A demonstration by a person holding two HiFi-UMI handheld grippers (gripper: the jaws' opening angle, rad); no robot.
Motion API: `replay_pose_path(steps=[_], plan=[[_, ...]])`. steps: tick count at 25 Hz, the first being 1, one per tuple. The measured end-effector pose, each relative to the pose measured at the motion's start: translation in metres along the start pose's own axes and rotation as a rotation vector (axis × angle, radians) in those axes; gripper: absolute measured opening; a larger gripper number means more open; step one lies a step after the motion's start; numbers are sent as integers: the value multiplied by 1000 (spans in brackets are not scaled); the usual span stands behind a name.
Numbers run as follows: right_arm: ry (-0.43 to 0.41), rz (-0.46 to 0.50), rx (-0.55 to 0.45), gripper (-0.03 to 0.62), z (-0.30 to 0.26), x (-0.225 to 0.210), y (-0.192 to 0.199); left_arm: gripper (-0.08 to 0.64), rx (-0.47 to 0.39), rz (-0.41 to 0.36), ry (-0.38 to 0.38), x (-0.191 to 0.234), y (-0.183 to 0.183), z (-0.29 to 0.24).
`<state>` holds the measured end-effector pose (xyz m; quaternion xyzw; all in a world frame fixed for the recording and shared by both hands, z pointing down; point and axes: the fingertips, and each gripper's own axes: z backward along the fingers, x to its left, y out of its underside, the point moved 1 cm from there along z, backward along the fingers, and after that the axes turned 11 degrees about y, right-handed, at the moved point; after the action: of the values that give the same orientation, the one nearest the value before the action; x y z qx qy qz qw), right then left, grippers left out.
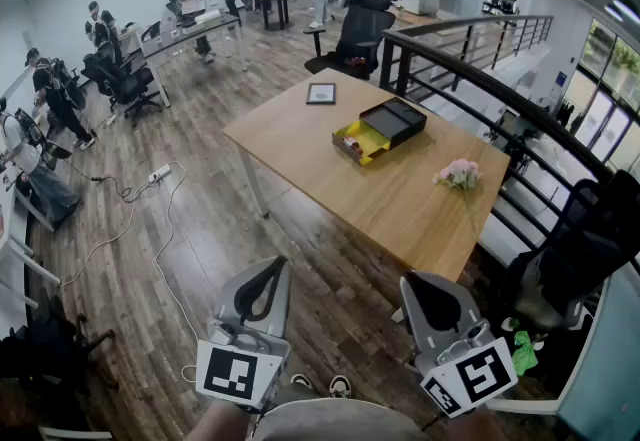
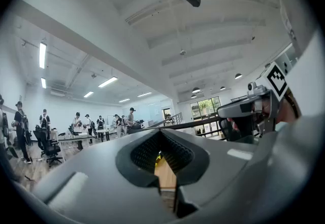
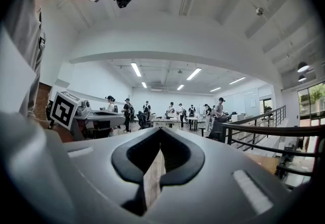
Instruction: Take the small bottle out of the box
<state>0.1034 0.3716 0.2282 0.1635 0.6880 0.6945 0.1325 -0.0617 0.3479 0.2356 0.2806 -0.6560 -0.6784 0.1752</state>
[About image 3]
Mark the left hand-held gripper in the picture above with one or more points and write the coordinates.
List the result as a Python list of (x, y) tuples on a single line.
[(62, 110)]

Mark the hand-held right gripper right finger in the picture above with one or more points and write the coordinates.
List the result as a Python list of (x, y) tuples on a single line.
[(208, 192)]

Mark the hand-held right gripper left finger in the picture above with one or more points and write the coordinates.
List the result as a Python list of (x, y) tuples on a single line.
[(101, 187)]

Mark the ceiling tube lights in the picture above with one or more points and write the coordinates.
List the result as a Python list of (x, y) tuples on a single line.
[(135, 69)]

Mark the ceiling air conditioner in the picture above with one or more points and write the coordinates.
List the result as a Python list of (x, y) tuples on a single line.
[(156, 89)]

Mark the white table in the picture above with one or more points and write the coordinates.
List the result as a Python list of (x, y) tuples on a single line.
[(195, 119), (167, 122)]

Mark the black metal railing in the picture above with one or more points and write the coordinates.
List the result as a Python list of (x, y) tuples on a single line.
[(266, 130)]

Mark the person's grey shirt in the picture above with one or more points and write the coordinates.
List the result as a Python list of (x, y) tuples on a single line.
[(25, 40)]

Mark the large window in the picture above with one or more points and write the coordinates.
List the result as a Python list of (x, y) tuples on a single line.
[(312, 101)]

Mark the black pendant lamp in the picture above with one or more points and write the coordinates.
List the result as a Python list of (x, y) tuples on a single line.
[(302, 78), (303, 67)]

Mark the round ceiling fixture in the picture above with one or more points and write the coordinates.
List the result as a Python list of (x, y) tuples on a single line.
[(259, 11)]

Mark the wall whiteboard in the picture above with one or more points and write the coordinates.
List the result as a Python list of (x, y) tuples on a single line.
[(241, 103)]

